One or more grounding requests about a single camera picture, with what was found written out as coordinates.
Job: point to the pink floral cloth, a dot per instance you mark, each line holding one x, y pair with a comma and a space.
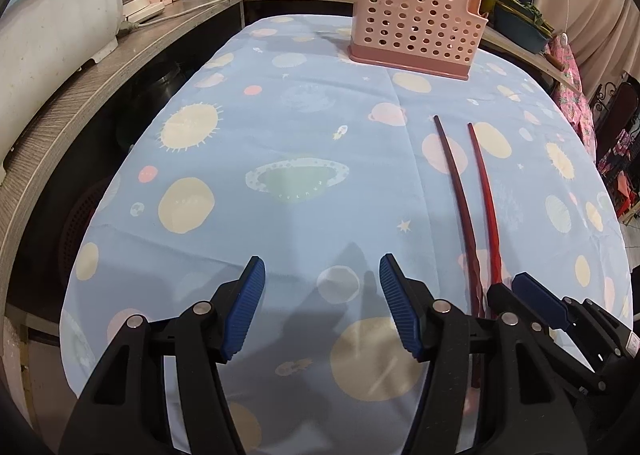
575, 95

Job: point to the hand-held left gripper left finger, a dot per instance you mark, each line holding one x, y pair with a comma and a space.
245, 310

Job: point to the blue planet print tablecloth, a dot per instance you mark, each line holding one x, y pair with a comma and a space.
280, 215

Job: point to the black pot under counter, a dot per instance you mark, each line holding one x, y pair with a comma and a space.
155, 95

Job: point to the pink perforated utensil basket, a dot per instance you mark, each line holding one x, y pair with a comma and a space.
415, 15

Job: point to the dark red chopstick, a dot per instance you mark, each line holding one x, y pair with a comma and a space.
462, 205

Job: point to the black metal chair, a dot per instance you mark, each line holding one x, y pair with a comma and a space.
617, 115

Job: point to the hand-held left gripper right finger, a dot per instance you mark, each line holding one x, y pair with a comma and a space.
400, 305

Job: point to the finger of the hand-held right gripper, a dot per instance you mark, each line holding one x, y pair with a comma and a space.
565, 360
542, 302

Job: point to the white tub with blue rim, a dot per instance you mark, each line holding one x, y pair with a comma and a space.
50, 35

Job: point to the dark teal basin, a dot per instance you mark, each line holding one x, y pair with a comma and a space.
522, 30

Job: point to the bright red chopstick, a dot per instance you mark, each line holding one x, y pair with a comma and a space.
489, 210

